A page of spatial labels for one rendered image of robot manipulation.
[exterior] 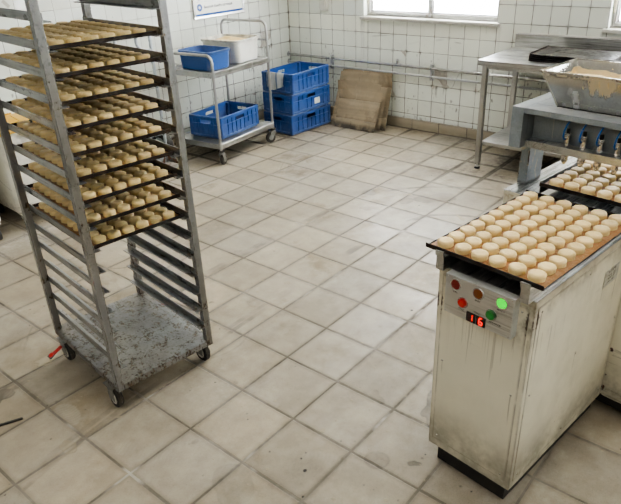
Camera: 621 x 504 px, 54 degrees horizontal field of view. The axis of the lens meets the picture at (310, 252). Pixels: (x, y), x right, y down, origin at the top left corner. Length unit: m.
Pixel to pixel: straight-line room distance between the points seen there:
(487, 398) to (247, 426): 1.02
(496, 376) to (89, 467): 1.56
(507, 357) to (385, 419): 0.80
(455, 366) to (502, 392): 0.18
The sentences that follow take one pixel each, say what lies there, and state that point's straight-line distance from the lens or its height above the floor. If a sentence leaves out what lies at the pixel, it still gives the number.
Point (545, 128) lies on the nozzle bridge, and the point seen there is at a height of 1.09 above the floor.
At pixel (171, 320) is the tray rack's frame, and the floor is 0.15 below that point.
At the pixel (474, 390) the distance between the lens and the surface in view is 2.16.
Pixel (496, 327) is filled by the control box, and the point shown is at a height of 0.72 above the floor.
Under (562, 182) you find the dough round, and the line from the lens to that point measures 2.53.
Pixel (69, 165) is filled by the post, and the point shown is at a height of 1.11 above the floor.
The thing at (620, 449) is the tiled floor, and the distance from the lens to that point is 2.73.
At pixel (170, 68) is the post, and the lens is 2.43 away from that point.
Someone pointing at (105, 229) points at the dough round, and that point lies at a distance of 2.55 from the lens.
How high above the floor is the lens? 1.79
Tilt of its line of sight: 27 degrees down
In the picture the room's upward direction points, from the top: 3 degrees counter-clockwise
